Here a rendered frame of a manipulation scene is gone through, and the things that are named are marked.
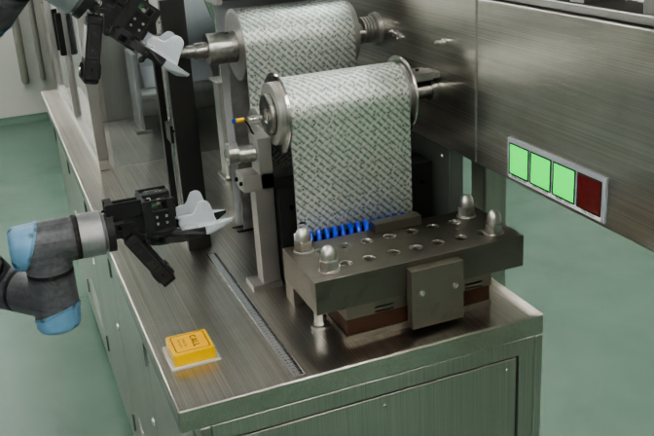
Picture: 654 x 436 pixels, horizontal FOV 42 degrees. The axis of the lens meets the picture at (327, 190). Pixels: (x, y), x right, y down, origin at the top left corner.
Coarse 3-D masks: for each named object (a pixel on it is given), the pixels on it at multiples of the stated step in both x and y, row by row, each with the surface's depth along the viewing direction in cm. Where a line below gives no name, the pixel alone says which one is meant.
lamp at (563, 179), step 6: (558, 168) 132; (564, 168) 130; (558, 174) 132; (564, 174) 130; (570, 174) 129; (558, 180) 132; (564, 180) 131; (570, 180) 129; (558, 186) 132; (564, 186) 131; (570, 186) 129; (558, 192) 133; (564, 192) 131; (570, 192) 130; (564, 198) 131; (570, 198) 130
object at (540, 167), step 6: (534, 156) 137; (534, 162) 137; (540, 162) 136; (546, 162) 134; (534, 168) 138; (540, 168) 136; (546, 168) 134; (534, 174) 138; (540, 174) 136; (546, 174) 135; (534, 180) 138; (540, 180) 137; (546, 180) 135; (540, 186) 137; (546, 186) 135
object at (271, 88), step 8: (408, 80) 158; (264, 88) 155; (272, 88) 151; (408, 88) 158; (272, 96) 151; (280, 96) 150; (280, 104) 149; (280, 112) 149; (280, 120) 150; (280, 128) 150; (272, 136) 156; (280, 136) 151; (280, 144) 155
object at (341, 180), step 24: (312, 144) 153; (336, 144) 154; (360, 144) 156; (384, 144) 158; (408, 144) 160; (312, 168) 154; (336, 168) 156; (360, 168) 158; (384, 168) 160; (408, 168) 162; (312, 192) 156; (336, 192) 157; (360, 192) 159; (384, 192) 161; (408, 192) 163; (312, 216) 157; (336, 216) 159; (360, 216) 161
